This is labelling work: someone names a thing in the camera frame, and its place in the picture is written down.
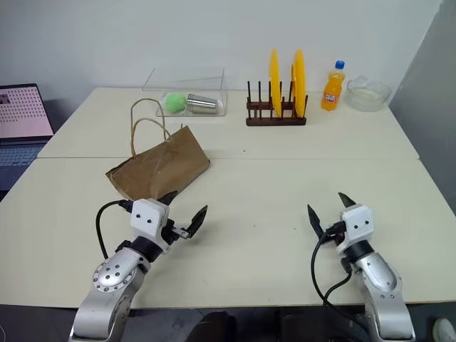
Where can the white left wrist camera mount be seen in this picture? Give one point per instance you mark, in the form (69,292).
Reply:
(146,221)

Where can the brown paper bag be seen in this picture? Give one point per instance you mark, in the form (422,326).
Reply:
(164,167)

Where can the stainless steel cup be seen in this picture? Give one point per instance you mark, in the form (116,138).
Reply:
(203,104)

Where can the open laptop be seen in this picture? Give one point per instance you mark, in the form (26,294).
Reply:
(21,114)

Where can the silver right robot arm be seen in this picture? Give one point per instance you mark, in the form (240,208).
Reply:
(381,281)

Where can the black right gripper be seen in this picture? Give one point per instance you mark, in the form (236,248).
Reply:
(336,233)

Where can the clear glass ashtray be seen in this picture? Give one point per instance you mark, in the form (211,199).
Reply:
(367,94)

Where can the yellow plate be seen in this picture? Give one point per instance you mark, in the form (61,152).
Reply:
(275,82)
(300,82)

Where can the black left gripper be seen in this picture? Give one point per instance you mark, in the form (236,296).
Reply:
(168,233)

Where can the white shoe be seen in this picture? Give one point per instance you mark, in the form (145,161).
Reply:
(445,331)

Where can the dark wooden dish rack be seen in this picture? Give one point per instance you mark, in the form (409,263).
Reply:
(274,120)

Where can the orange soda bottle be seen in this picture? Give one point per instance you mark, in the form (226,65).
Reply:
(333,92)

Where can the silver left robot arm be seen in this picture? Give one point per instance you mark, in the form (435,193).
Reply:
(107,285)

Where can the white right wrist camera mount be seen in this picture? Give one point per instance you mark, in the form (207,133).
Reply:
(358,222)

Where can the clear plastic box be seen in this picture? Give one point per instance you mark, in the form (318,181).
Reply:
(213,89)

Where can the green fuzzy ball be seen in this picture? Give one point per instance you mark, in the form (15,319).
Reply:
(174,103)

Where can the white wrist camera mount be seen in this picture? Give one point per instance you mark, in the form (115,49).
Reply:
(358,222)
(146,221)

